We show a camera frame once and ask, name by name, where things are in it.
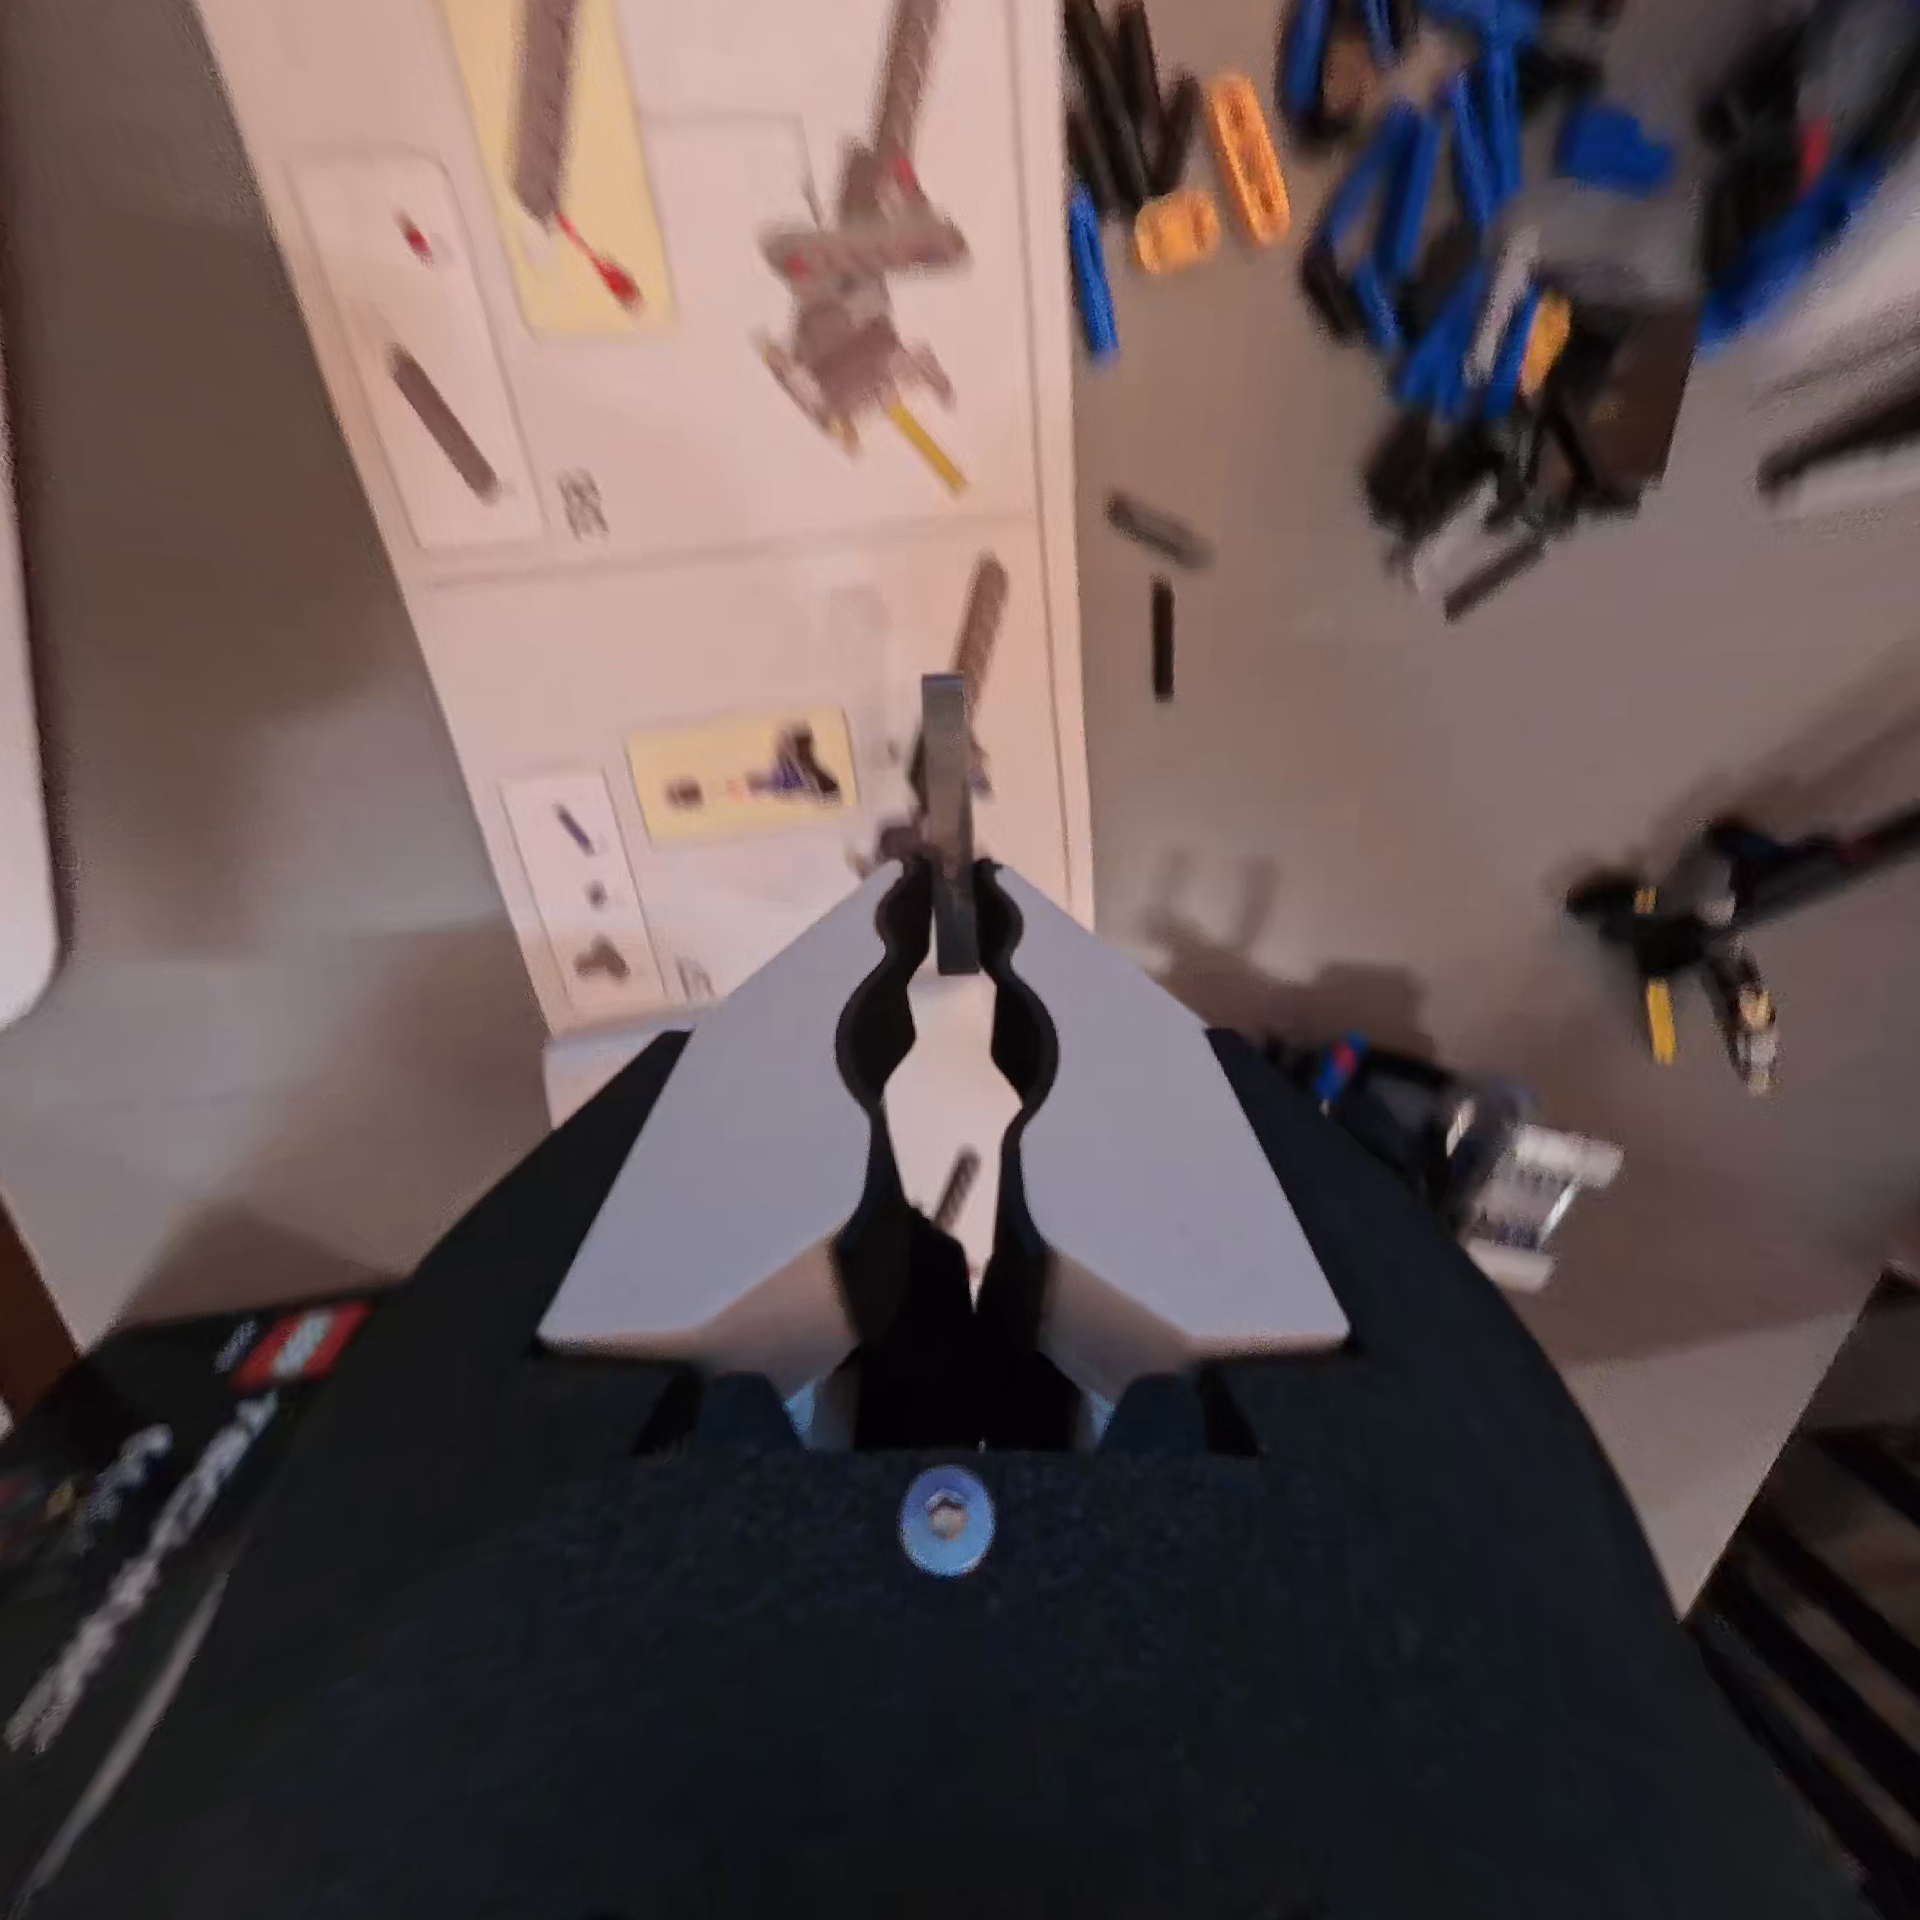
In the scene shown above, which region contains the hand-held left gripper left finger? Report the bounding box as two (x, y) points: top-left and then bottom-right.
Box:
(538, 857), (921, 1374)

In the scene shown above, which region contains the lego instruction booklet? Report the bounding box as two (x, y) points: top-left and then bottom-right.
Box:
(194, 0), (1098, 1035)

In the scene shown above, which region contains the black lego axle subassembly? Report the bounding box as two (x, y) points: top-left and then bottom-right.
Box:
(1562, 808), (1920, 1096)

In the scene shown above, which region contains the dark grey lego beam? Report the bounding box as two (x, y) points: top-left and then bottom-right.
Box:
(912, 671), (983, 975)

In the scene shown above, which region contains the grey motor lego chassis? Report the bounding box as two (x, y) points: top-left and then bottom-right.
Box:
(1266, 1032), (1630, 1294)

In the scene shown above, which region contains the pile of small lego pieces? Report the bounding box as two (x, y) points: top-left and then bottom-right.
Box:
(1057, 0), (1920, 623)

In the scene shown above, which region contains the monster truck lego box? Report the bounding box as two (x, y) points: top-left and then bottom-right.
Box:
(0, 1294), (379, 1876)

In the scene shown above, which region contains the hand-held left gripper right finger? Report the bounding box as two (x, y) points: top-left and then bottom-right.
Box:
(974, 863), (1353, 1374)

